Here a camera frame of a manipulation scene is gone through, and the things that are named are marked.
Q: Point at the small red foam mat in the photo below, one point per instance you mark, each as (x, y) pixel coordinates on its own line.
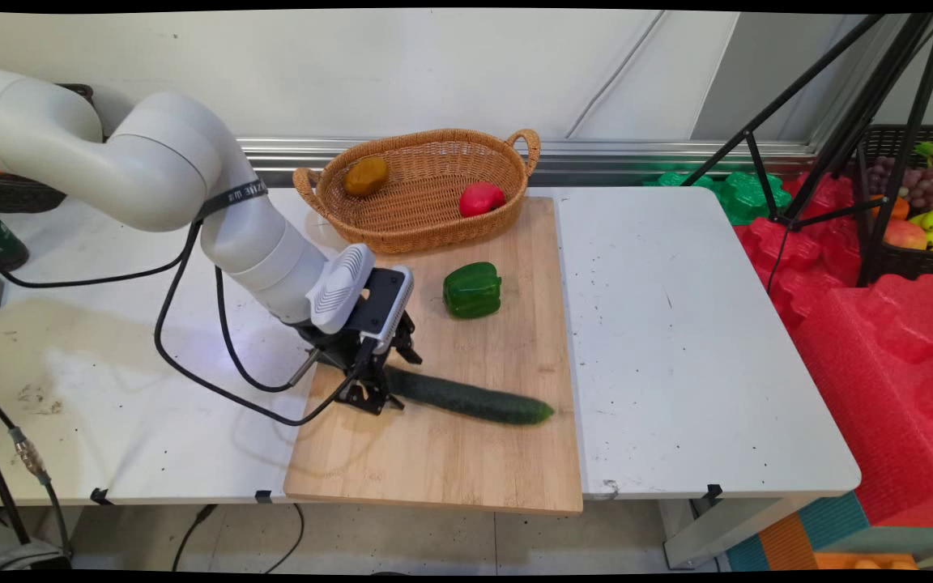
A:
(798, 251)

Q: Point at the black fruit crate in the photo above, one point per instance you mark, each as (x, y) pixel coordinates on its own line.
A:
(912, 263)

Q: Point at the purple toy grapes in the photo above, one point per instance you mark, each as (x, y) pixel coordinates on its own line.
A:
(920, 186)

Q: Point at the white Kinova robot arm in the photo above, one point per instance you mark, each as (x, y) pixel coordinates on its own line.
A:
(167, 162)

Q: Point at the grey metal base plate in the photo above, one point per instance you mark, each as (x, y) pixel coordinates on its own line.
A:
(25, 559)

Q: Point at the teal foam floor tile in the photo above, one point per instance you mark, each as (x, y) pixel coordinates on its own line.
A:
(835, 518)

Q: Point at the aluminium window rail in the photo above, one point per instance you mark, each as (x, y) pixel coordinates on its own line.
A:
(636, 154)

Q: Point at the small orange toy fruit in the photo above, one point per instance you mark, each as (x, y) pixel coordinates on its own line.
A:
(898, 209)

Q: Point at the black woven basket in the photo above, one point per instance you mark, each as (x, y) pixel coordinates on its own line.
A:
(21, 196)

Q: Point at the orange foam floor tile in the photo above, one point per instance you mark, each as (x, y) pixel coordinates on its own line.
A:
(790, 542)

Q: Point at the brown toy potato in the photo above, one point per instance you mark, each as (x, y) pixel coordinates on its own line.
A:
(366, 176)

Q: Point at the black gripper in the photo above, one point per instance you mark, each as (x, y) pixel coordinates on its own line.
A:
(349, 352)

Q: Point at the large red foam mat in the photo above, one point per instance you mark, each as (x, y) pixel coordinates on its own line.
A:
(879, 389)

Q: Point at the black tripod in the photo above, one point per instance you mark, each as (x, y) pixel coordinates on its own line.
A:
(859, 121)

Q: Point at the wooden cutting board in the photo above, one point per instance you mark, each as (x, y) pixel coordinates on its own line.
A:
(450, 461)

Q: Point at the red yellow toy apple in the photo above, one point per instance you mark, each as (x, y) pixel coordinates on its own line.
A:
(904, 235)

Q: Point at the red round toy fruit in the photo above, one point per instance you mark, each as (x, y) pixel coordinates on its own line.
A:
(481, 199)

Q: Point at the green bell pepper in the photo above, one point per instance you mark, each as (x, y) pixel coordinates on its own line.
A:
(473, 290)

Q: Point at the white table leg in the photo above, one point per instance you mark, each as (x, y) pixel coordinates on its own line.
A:
(717, 526)

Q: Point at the black and white wrist camera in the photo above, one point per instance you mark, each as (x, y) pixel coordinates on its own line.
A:
(381, 300)

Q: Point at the green foam mat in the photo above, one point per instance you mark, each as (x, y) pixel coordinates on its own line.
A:
(746, 194)

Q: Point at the dark green cucumber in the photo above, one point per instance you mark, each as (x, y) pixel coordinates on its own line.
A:
(475, 401)

